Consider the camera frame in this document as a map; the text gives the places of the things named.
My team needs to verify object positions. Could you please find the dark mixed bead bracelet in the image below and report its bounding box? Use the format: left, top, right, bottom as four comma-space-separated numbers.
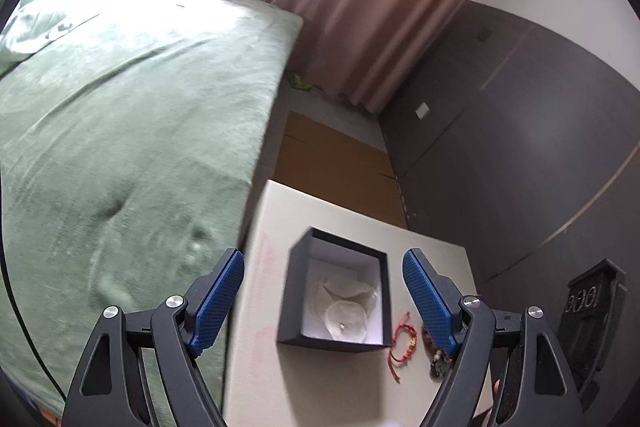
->
420, 325, 456, 379

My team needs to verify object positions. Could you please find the black jewelry box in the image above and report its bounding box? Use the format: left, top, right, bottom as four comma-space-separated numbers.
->
277, 228, 392, 353

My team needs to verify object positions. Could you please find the person's right hand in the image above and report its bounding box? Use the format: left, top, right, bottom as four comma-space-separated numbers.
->
469, 381, 500, 427

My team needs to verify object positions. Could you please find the dark grey wardrobe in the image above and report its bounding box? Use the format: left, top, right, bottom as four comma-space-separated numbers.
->
380, 1, 639, 363

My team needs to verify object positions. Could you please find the clear plastic bag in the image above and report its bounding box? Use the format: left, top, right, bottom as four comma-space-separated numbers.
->
312, 275, 378, 343

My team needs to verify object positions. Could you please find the green bed blanket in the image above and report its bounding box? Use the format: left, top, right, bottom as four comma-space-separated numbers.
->
1, 0, 303, 414

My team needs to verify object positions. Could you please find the brown cardboard sheet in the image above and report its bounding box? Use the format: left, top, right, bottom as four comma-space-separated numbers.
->
272, 112, 407, 229

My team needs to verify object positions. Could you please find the green object on floor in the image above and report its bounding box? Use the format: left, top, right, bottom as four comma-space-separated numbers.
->
288, 74, 312, 92

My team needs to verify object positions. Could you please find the black cable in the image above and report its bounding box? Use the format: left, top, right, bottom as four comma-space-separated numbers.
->
0, 246, 68, 403

